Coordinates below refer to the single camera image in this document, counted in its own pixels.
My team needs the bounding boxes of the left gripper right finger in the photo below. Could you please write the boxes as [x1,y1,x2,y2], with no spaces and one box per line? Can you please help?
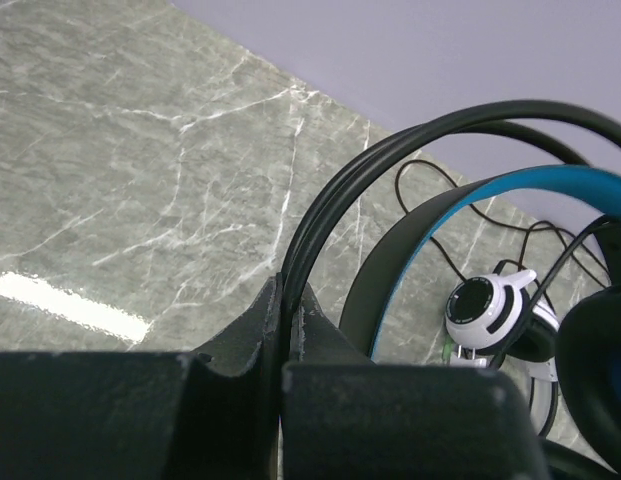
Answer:
[282,289,548,479]

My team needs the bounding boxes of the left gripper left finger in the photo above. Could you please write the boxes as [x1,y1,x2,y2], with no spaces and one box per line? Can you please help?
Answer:
[0,277,282,479]

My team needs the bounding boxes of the black headphone cable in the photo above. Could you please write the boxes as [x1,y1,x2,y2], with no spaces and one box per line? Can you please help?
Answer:
[489,214,621,371]

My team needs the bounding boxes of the black blue headphones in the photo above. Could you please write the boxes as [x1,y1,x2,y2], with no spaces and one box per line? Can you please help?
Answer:
[281,100,621,476]

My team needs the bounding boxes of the white headphones black cable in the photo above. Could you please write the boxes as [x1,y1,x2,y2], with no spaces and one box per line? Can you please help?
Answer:
[394,159,614,291]

